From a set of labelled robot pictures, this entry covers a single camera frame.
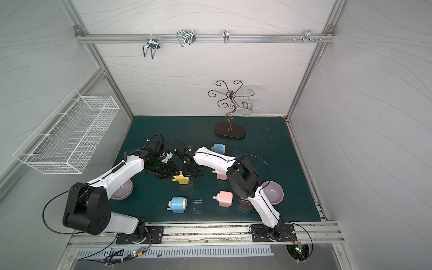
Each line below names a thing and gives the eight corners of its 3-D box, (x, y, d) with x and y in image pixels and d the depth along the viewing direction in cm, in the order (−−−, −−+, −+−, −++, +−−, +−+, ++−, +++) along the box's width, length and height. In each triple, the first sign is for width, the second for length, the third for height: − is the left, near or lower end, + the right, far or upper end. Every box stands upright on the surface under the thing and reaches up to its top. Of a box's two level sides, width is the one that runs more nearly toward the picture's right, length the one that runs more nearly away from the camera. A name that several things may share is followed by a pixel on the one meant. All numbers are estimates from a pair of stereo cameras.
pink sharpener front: (213, 207, 83) (212, 203, 77) (213, 196, 87) (213, 190, 81) (232, 207, 83) (233, 203, 77) (232, 196, 87) (232, 190, 81)
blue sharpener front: (168, 212, 81) (165, 208, 75) (170, 202, 84) (167, 197, 78) (186, 212, 81) (184, 208, 75) (188, 202, 84) (185, 197, 78)
